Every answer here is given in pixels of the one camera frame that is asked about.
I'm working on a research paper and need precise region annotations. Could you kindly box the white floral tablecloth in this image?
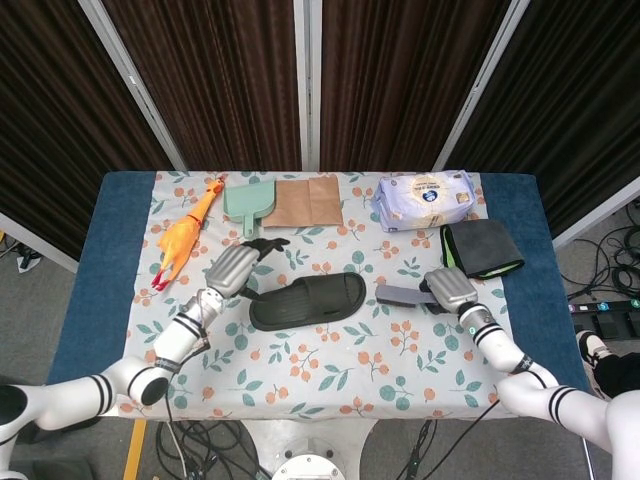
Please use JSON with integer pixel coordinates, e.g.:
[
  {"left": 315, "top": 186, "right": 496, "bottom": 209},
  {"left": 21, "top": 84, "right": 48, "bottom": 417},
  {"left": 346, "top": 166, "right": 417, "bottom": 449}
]
[{"left": 117, "top": 169, "right": 511, "bottom": 420}]

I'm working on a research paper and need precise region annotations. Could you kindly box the light purple tissue pack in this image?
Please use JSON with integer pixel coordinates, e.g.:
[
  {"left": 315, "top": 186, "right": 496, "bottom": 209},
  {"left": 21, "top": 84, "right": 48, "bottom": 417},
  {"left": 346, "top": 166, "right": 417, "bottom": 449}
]
[{"left": 372, "top": 169, "right": 479, "bottom": 234}]

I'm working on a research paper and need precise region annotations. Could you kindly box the black floor cable tangle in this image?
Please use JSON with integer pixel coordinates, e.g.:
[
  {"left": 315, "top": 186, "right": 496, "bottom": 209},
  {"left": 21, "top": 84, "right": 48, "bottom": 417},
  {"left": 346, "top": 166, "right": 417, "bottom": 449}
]
[
  {"left": 154, "top": 418, "right": 274, "bottom": 480},
  {"left": 564, "top": 199, "right": 640, "bottom": 301},
  {"left": 397, "top": 418, "right": 439, "bottom": 480}
]

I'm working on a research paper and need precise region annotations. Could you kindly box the grey scrubbing brush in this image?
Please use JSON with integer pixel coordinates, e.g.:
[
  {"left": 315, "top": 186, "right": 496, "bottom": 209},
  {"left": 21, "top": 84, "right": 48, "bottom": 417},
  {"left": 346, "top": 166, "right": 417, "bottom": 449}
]
[{"left": 374, "top": 284, "right": 441, "bottom": 307}]

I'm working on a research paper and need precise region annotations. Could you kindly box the brown paper bag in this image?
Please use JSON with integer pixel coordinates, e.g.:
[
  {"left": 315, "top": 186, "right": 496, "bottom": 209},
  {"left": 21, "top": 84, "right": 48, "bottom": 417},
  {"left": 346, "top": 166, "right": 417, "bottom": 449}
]
[{"left": 263, "top": 175, "right": 345, "bottom": 229}]

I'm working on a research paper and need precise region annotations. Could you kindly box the white black sneaker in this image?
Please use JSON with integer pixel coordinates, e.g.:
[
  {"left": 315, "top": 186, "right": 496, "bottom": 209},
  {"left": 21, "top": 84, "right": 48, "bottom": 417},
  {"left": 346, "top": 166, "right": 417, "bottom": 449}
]
[{"left": 574, "top": 329, "right": 610, "bottom": 397}]

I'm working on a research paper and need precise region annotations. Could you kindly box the black trouser leg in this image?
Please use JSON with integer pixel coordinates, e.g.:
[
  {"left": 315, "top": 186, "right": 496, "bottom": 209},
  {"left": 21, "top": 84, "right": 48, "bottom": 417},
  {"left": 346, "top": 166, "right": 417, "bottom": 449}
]
[{"left": 594, "top": 349, "right": 640, "bottom": 401}]

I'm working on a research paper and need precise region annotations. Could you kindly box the black foot pedal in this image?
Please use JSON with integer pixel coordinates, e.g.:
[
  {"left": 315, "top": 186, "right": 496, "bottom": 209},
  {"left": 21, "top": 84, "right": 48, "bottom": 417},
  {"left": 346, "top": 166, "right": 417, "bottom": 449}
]
[{"left": 589, "top": 313, "right": 627, "bottom": 337}]

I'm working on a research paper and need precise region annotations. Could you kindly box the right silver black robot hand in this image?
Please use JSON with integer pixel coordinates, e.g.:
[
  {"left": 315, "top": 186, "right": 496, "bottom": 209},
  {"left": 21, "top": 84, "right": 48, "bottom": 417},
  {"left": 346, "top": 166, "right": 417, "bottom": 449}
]
[{"left": 418, "top": 268, "right": 479, "bottom": 316}]

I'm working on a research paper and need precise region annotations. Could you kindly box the yellow rubber chicken toy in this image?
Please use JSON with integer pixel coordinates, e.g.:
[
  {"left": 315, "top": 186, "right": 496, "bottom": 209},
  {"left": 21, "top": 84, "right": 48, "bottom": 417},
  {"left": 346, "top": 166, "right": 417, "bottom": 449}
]
[{"left": 151, "top": 173, "right": 227, "bottom": 292}]

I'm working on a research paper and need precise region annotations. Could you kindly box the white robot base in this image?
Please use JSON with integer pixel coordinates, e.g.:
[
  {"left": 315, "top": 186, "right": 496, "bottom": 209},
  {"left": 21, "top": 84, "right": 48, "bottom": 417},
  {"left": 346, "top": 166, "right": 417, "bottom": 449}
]
[{"left": 239, "top": 418, "right": 384, "bottom": 480}]

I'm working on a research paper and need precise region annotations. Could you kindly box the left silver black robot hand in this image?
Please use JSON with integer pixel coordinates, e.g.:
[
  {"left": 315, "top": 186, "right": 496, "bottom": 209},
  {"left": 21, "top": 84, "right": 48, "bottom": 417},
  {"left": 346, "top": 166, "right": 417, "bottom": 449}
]
[{"left": 204, "top": 237, "right": 291, "bottom": 300}]

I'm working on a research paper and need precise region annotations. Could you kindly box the black rubber slipper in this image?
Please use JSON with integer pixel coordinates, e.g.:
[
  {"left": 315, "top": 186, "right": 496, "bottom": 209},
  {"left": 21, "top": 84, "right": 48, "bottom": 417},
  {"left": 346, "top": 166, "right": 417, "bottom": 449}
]
[{"left": 248, "top": 272, "right": 368, "bottom": 332}]

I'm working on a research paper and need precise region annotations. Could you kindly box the grey cloth with green trim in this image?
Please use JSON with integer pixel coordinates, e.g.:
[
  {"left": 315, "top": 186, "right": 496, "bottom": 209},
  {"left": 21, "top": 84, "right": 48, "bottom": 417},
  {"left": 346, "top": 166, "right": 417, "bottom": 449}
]
[{"left": 439, "top": 218, "right": 526, "bottom": 281}]

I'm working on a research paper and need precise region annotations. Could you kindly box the dark white-framed screen panel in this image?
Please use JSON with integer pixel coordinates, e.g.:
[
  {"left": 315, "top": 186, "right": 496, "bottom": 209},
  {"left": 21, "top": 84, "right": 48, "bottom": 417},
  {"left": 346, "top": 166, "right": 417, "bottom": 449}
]
[
  {"left": 434, "top": 0, "right": 640, "bottom": 251},
  {"left": 79, "top": 0, "right": 321, "bottom": 174},
  {"left": 0, "top": 0, "right": 189, "bottom": 274},
  {"left": 299, "top": 0, "right": 531, "bottom": 174}
]

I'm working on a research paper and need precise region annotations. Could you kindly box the blue table cover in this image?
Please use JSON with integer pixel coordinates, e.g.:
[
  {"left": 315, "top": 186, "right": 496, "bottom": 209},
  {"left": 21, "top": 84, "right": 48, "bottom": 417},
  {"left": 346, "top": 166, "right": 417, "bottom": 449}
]
[{"left": 47, "top": 171, "right": 591, "bottom": 401}]

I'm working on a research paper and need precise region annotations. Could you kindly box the light green plastic dish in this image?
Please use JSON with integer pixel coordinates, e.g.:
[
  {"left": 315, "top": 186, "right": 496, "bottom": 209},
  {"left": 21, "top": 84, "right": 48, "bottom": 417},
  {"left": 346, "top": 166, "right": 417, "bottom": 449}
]
[{"left": 222, "top": 179, "right": 278, "bottom": 237}]

